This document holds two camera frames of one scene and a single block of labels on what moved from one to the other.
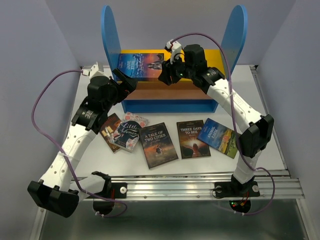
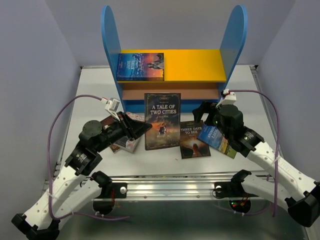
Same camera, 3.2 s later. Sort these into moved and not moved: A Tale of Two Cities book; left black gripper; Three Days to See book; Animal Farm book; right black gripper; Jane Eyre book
Moved: A Tale of Two Cities book; left black gripper; right black gripper
Not moved: Three Days to See book; Jane Eyre book; Animal Farm book
